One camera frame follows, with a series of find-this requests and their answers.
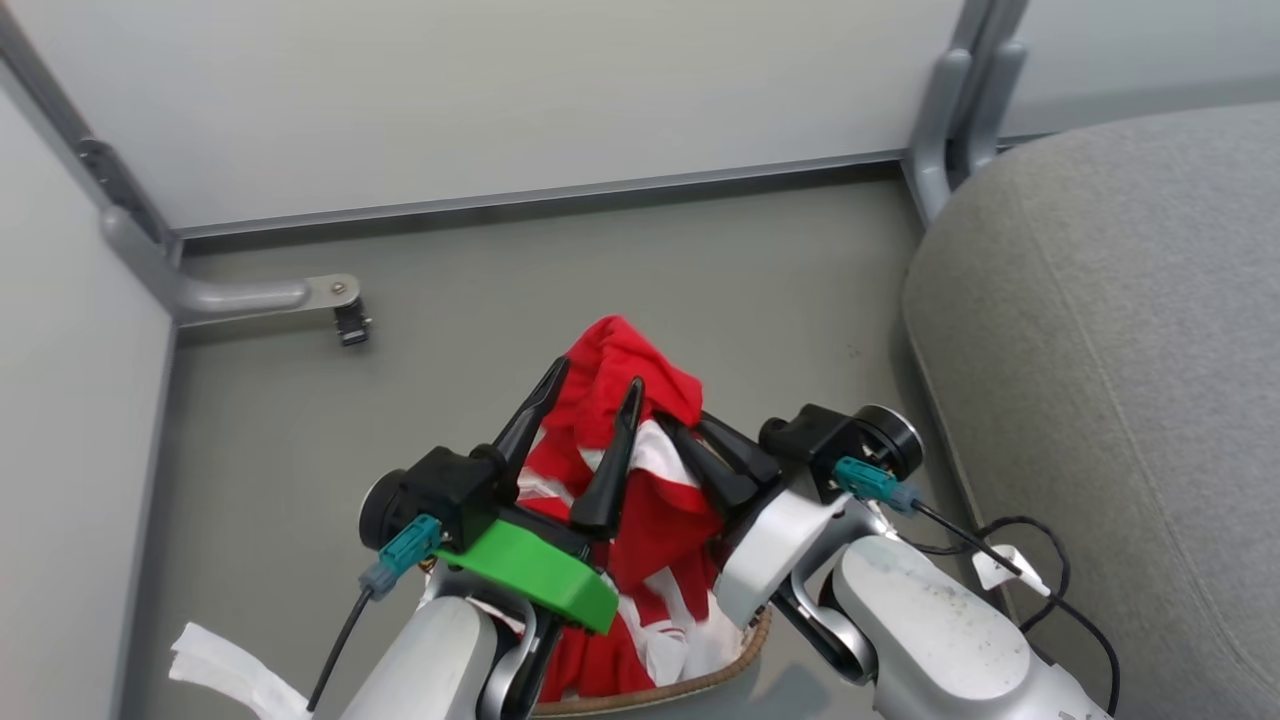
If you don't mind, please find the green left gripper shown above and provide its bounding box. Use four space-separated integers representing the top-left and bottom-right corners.
437 357 647 637

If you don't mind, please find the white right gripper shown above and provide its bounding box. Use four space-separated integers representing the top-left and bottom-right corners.
654 411 852 632

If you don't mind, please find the red and white clothing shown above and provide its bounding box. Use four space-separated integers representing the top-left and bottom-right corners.
514 315 749 702

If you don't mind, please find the woven laundry basket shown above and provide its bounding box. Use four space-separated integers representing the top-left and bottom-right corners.
530 608 774 720

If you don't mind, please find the small black caster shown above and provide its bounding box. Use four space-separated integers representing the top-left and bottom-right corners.
333 297 374 349

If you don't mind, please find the grey metal partition foot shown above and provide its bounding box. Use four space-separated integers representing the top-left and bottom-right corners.
98 205 362 328

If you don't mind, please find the grey fabric sofa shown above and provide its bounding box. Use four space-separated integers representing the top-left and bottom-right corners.
902 100 1280 720

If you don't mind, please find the teal right cable connector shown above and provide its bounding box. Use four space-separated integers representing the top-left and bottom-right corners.
834 456 921 517

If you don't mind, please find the teal cable connector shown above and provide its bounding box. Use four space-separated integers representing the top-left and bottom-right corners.
834 456 921 517
359 514 444 601

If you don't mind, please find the teal left cable connector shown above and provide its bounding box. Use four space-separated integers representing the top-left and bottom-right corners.
359 514 444 601

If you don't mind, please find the grey partition bottom rail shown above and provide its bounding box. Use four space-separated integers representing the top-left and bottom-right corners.
172 148 909 242

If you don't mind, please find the white cable label tag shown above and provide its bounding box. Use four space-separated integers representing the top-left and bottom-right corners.
971 544 1053 599

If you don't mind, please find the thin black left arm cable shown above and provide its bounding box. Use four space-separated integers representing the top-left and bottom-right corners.
305 588 377 714

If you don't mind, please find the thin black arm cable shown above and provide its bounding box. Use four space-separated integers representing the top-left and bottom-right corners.
912 503 1122 717
305 588 377 714

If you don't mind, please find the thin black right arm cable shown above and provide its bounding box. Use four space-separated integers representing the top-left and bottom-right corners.
912 503 1122 717

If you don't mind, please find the grey double partition post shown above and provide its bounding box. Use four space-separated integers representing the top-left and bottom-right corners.
898 0 1033 229

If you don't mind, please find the grey partition frame post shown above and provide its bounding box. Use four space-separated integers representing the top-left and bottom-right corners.
0 0 183 269

